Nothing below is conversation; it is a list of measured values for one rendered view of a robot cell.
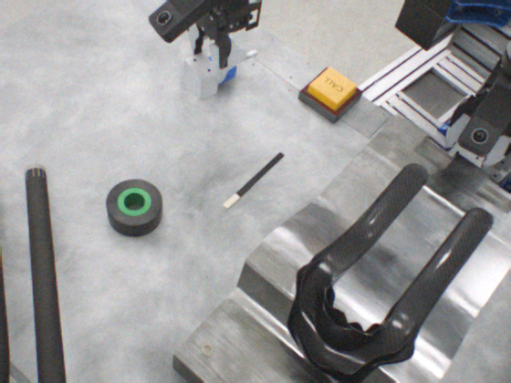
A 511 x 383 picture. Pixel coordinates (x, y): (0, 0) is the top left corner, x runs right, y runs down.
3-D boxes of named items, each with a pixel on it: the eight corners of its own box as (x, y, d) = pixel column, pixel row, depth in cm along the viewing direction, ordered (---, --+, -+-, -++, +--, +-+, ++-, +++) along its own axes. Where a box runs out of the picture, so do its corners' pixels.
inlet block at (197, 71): (245, 54, 115) (248, 31, 110) (261, 72, 113) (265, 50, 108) (183, 81, 110) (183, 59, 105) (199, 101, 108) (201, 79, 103)
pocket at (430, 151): (420, 147, 101) (428, 132, 98) (449, 166, 100) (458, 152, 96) (404, 164, 99) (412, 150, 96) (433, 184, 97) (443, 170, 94)
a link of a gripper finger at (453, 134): (460, 129, 106) (495, 100, 98) (445, 153, 103) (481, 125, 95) (444, 119, 106) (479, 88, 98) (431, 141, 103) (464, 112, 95)
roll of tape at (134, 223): (104, 194, 96) (102, 182, 93) (158, 187, 98) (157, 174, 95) (111, 241, 92) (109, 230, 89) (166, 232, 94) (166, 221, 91)
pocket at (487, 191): (479, 187, 98) (490, 173, 95) (510, 208, 97) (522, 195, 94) (464, 205, 96) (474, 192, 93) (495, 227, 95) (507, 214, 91)
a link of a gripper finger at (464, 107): (469, 132, 100) (505, 104, 93) (464, 139, 99) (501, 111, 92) (444, 114, 100) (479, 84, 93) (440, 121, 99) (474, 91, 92)
